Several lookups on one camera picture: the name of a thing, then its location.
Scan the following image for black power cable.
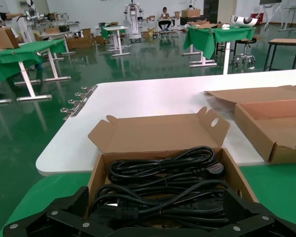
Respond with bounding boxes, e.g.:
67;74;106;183
108;145;224;182
88;180;237;227
108;170;229;198

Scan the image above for stacked brown cardboard boxes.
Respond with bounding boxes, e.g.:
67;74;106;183
65;28;96;50

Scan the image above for white robot with arms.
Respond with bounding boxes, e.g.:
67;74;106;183
22;0;46;25

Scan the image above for wooden top black stool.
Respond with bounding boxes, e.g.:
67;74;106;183
263;38;296;72

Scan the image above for white curved shell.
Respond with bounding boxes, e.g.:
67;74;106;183
230;14;259;27

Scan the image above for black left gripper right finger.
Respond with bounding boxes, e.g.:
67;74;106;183
209;189;277;237

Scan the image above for green table mat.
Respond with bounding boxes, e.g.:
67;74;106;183
0;161;296;237

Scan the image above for open brown cardboard box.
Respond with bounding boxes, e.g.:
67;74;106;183
85;106;259;224
203;83;296;165

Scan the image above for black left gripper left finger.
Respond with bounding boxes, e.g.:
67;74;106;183
2;186;115;237

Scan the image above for green table cloth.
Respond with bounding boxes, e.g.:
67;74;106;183
183;26;257;60
0;39;68;83
101;26;130;40

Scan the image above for large brown cardboard box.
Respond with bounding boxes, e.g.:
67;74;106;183
0;26;20;50

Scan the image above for black rolling stool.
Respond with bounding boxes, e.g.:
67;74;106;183
231;37;258;68

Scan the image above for white humanoid robot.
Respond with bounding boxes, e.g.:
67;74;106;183
123;1;146;44

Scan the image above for red cabinet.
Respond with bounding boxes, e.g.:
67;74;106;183
250;12;264;24

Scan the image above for flattened cardboard pieces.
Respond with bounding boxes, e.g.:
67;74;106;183
187;21;219;30

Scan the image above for white frame desk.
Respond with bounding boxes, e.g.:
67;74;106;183
277;6;296;34

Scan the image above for white frame work table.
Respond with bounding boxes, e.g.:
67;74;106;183
181;24;257;75
0;39;72;104
96;24;131;57

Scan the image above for silver binder clip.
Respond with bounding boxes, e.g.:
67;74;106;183
74;91;92;100
68;98;86;108
60;106;81;118
80;85;99;94

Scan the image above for seated person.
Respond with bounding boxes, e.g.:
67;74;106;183
157;6;174;32

